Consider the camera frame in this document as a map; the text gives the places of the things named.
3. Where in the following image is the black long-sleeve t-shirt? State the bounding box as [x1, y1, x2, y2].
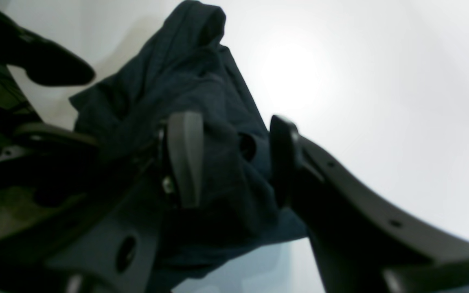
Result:
[68, 0, 308, 293]

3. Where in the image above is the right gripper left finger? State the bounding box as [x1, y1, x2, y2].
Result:
[0, 111, 204, 293]

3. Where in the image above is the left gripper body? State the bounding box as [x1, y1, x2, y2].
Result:
[0, 123, 99, 189]

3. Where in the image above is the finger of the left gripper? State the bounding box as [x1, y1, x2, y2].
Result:
[0, 11, 96, 87]

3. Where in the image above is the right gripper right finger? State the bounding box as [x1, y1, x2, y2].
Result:
[270, 115, 469, 293]

